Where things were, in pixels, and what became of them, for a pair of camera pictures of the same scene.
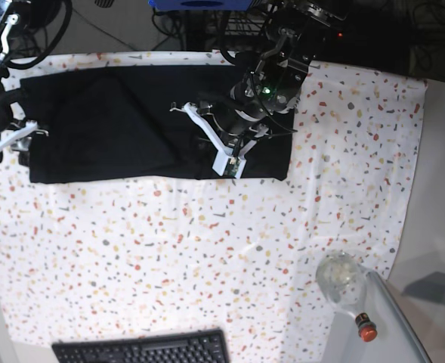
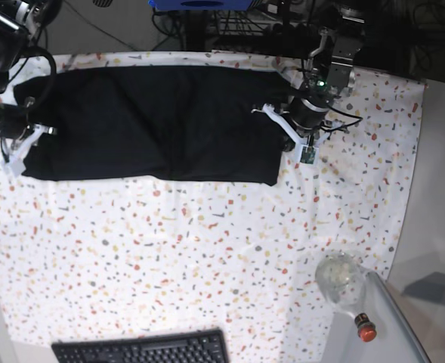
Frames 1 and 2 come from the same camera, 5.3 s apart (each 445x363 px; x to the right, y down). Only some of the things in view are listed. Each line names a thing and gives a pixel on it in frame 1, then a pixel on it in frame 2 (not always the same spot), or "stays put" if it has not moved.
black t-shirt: (120, 122) stays put
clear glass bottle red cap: (341, 277) stays put
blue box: (196, 5) stays put
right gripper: (267, 90) → (310, 107)
